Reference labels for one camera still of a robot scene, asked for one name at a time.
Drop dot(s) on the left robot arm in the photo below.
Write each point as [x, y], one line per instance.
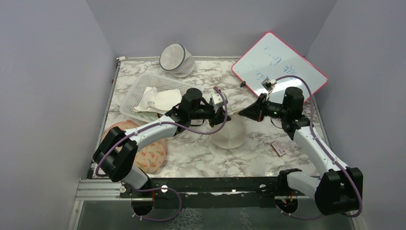
[116, 153]

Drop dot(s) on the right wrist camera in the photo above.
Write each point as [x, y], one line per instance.
[269, 85]

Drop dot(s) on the pink framed whiteboard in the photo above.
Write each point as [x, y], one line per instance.
[271, 58]

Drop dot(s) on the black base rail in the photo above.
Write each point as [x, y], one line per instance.
[219, 192]

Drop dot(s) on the floral orange cushion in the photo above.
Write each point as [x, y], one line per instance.
[151, 157]

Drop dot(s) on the white plastic basket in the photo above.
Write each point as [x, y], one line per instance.
[137, 90]

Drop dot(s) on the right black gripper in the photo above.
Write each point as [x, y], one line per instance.
[255, 111]

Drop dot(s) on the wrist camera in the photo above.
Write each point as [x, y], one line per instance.
[218, 100]
[269, 85]

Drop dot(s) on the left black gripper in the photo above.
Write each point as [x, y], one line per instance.
[217, 117]

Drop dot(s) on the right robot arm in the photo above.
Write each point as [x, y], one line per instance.
[339, 188]

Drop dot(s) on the white cloth in basket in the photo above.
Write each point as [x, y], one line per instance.
[158, 102]

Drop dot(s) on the round mesh laundry bag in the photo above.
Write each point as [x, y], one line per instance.
[177, 61]

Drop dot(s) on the small red box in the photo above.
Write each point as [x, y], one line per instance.
[278, 148]

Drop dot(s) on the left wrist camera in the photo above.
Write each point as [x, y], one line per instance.
[218, 100]

